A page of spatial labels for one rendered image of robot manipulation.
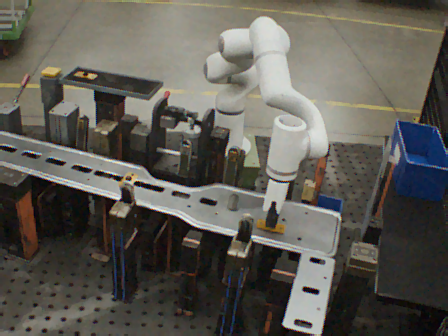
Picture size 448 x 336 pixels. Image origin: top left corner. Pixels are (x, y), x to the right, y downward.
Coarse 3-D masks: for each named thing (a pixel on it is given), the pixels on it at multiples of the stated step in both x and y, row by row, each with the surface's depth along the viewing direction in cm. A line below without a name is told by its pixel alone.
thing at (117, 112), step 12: (96, 96) 189; (108, 96) 188; (120, 96) 189; (96, 108) 192; (108, 108) 191; (120, 108) 193; (96, 120) 195; (108, 120) 194; (120, 120) 196; (120, 132) 199; (120, 144) 202; (120, 156) 205
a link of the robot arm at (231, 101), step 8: (248, 72) 202; (256, 72) 202; (232, 80) 203; (240, 80) 204; (248, 80) 204; (256, 80) 204; (232, 88) 211; (240, 88) 208; (248, 88) 206; (224, 96) 210; (232, 96) 209; (240, 96) 207; (216, 104) 213; (224, 104) 210; (232, 104) 209; (240, 104) 210; (224, 112) 212; (232, 112) 211; (240, 112) 213
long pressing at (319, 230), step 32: (0, 160) 168; (32, 160) 170; (64, 160) 172; (96, 160) 174; (96, 192) 160; (192, 192) 164; (224, 192) 166; (256, 192) 167; (192, 224) 153; (224, 224) 153; (288, 224) 156; (320, 224) 157
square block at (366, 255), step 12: (360, 252) 139; (372, 252) 139; (348, 264) 138; (360, 264) 137; (372, 264) 136; (348, 276) 141; (360, 276) 139; (348, 288) 143; (360, 288) 142; (336, 300) 146; (348, 300) 145; (360, 300) 144; (336, 312) 149; (348, 312) 147; (324, 324) 161; (336, 324) 151; (348, 324) 150
